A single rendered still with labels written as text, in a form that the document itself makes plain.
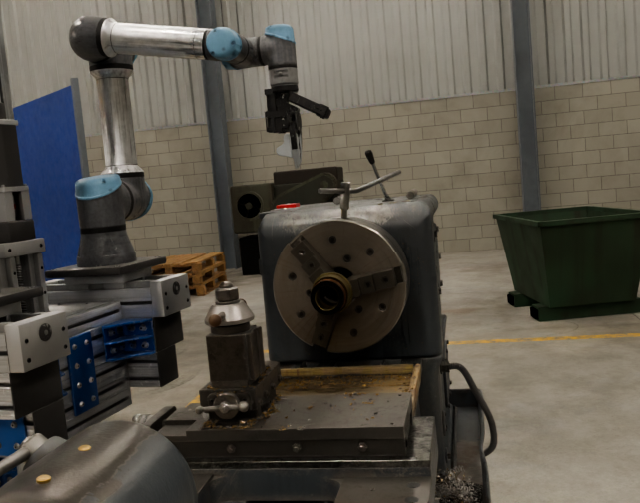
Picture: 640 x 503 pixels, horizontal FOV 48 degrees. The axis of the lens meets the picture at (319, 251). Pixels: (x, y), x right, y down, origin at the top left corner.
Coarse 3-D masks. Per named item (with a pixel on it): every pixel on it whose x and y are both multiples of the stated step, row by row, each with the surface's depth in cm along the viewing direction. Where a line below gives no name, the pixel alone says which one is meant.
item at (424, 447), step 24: (432, 432) 113; (312, 456) 108; (336, 456) 107; (360, 456) 106; (384, 456) 105; (408, 456) 104; (432, 456) 108; (216, 480) 108; (240, 480) 108; (264, 480) 108; (288, 480) 107; (312, 480) 106; (336, 480) 105; (360, 480) 103; (384, 480) 103; (408, 480) 102; (432, 480) 103
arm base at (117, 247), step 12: (96, 228) 184; (108, 228) 185; (120, 228) 188; (84, 240) 186; (96, 240) 184; (108, 240) 185; (120, 240) 187; (84, 252) 185; (96, 252) 184; (108, 252) 185; (120, 252) 186; (132, 252) 189; (84, 264) 184; (96, 264) 183; (108, 264) 184
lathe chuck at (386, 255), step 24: (312, 240) 168; (336, 240) 167; (360, 240) 166; (384, 240) 165; (288, 264) 170; (336, 264) 167; (360, 264) 166; (384, 264) 165; (288, 288) 170; (408, 288) 172; (288, 312) 171; (312, 312) 170; (360, 312) 169; (384, 312) 166; (312, 336) 170; (336, 336) 169; (360, 336) 168; (384, 336) 167
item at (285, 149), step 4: (284, 136) 188; (288, 136) 188; (284, 140) 188; (288, 140) 188; (284, 144) 188; (288, 144) 188; (280, 148) 189; (284, 148) 188; (288, 148) 188; (280, 152) 189; (284, 152) 189; (288, 152) 188; (292, 152) 187; (296, 152) 187; (284, 156) 189; (288, 156) 189; (292, 156) 188; (296, 156) 188; (296, 160) 188; (300, 160) 189; (296, 164) 189; (296, 168) 190
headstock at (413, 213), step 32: (288, 224) 186; (384, 224) 180; (416, 224) 178; (416, 256) 179; (416, 288) 180; (416, 320) 181; (288, 352) 188; (320, 352) 187; (352, 352) 185; (384, 352) 183; (416, 352) 182
